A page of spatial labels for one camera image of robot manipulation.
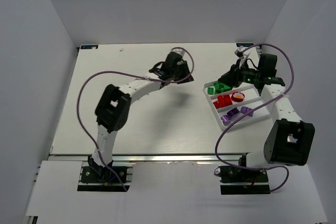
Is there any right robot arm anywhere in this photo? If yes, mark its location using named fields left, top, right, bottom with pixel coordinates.
left=219, top=52, right=315, bottom=179

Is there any red 2x4 lego brick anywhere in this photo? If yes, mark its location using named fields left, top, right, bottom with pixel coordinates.
left=217, top=95, right=233, bottom=108

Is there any green 2x3 lego plate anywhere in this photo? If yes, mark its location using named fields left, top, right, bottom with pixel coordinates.
left=214, top=82, right=222, bottom=93

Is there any purple round lego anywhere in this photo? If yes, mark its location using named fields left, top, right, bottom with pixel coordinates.
left=220, top=108, right=240, bottom=124

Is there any left table label sticker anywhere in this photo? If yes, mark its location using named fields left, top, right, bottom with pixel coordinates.
left=80, top=45, right=98, bottom=50

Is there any purple lego brick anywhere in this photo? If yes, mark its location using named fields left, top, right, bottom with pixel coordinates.
left=240, top=106, right=254, bottom=117

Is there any table label sticker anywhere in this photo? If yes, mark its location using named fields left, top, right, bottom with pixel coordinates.
left=80, top=45, right=98, bottom=50
left=236, top=42, right=254, bottom=48

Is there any green curved lego piece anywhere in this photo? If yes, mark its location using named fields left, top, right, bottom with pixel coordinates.
left=218, top=83, right=232, bottom=92

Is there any red flower lego brick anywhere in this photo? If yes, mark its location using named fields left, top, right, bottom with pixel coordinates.
left=231, top=92, right=245, bottom=102

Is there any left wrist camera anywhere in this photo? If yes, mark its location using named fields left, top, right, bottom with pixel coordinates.
left=171, top=47, right=185, bottom=59

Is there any red lego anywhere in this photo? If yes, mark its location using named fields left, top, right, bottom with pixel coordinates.
left=213, top=101, right=222, bottom=109

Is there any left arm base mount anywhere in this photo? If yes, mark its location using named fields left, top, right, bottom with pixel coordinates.
left=77, top=165, right=133, bottom=193

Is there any small green lego brick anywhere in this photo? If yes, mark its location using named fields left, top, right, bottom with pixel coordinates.
left=207, top=87, right=215, bottom=95

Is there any right table label sticker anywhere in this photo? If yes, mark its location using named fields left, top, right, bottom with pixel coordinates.
left=236, top=42, right=254, bottom=48

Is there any white sorting tray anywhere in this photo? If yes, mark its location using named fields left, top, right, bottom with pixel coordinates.
left=203, top=81, right=264, bottom=130

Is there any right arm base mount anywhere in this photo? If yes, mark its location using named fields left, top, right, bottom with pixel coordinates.
left=214, top=166, right=270, bottom=195

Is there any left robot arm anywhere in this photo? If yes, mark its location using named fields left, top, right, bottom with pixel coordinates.
left=88, top=47, right=194, bottom=177

